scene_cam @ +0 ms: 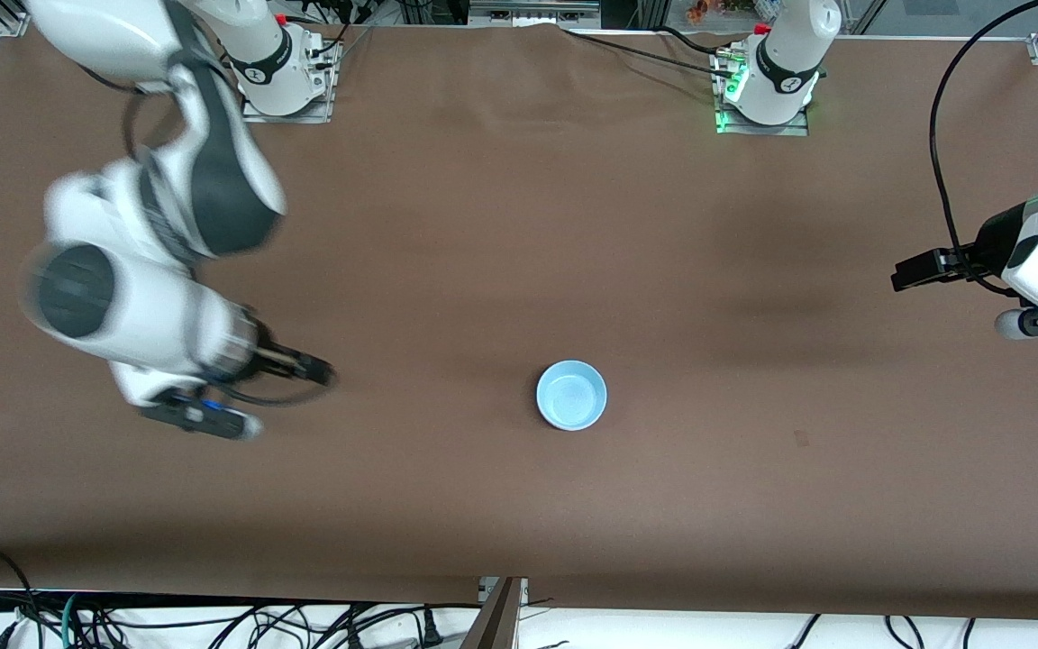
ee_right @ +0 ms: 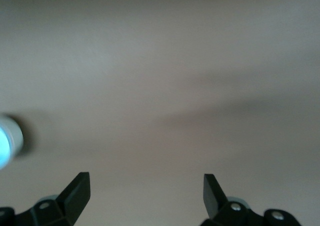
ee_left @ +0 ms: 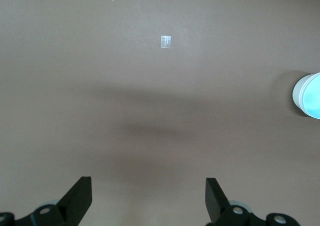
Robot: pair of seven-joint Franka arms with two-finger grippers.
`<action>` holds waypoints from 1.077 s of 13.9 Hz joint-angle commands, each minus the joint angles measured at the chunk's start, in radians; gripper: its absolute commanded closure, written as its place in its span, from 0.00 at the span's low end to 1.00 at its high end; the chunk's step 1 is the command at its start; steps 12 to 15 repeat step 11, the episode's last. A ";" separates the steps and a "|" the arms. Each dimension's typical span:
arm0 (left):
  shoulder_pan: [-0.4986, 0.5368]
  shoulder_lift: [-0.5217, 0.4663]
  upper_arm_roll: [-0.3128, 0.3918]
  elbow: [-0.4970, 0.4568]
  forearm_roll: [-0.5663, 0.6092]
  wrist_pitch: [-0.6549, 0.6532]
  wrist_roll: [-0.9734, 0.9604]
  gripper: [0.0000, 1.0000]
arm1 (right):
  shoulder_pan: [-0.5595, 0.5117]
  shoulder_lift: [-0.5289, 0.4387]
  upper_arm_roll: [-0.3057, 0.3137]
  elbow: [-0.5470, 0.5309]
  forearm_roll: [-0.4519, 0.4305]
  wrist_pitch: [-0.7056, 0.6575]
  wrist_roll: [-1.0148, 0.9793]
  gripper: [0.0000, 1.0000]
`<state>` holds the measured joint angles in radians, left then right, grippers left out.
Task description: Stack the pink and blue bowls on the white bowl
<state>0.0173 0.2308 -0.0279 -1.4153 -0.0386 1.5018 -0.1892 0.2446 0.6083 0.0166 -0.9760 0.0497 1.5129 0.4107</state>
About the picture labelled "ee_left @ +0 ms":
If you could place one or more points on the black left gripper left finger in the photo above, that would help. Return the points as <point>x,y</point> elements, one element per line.
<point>75,203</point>

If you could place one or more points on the white bowl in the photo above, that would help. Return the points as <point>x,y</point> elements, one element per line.
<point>295,95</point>

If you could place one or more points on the clear tape piece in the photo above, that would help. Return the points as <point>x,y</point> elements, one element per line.
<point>166,41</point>

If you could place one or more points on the light blue bowl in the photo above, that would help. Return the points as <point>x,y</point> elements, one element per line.
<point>312,98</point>

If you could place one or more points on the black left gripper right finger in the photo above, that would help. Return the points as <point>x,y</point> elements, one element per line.
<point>216,206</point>

